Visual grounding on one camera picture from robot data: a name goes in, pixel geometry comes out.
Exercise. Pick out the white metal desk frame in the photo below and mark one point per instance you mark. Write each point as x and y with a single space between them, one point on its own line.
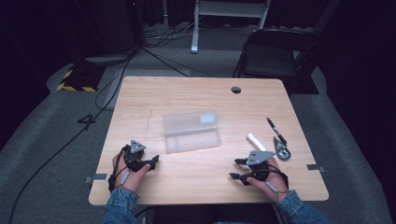
229 9

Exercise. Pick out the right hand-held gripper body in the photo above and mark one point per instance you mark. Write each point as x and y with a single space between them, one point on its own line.
258 161

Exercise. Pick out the black pen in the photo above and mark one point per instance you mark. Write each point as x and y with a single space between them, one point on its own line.
276 130

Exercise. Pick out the black yellow striped base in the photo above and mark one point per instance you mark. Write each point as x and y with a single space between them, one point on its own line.
81 79

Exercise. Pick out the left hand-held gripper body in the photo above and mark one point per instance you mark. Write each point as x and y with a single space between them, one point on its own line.
134 157

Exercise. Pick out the clear plastic pencil case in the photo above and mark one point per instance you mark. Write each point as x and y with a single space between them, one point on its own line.
191 132

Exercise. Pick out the person's left hand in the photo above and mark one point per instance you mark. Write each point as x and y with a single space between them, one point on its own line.
132 180

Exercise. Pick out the grey flat stand base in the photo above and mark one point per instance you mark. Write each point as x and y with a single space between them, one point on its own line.
107 58

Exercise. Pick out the black folding chair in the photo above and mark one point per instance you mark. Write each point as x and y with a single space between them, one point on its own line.
271 57

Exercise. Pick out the person's right hand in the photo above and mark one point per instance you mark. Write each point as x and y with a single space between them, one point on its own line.
277 182

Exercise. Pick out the white eraser stick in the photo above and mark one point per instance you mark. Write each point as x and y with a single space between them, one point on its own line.
256 142

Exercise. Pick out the green correction tape dispenser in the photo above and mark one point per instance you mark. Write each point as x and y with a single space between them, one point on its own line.
281 151

